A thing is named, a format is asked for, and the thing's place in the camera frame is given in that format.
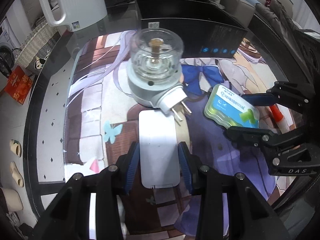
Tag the white power bank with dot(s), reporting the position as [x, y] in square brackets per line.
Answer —
[159, 163]

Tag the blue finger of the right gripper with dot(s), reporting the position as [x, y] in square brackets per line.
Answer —
[259, 98]

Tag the anime printed desk mat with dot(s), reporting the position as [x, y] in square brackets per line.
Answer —
[104, 120]

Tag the person lying under blanket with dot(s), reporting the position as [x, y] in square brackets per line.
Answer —
[303, 44]

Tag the red cap glue bottle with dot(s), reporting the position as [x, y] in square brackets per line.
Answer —
[279, 119]

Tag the woven laundry basket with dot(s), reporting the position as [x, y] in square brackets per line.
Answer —
[37, 47]

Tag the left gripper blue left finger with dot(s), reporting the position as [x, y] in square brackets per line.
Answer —
[134, 154]

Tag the white washing machine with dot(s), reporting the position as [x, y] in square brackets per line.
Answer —
[8, 49]

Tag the black storage box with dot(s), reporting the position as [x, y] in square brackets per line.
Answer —
[205, 29]

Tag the glass dome plug night light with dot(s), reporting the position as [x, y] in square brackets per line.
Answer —
[154, 70]

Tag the red gift bag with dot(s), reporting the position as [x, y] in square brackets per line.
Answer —
[18, 85]

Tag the white electric kettle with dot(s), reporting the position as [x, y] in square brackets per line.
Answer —
[75, 14]

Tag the beige slipper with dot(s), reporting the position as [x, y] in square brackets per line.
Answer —
[16, 175]
[15, 147]

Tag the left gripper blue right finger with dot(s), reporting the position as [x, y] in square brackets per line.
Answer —
[184, 157]

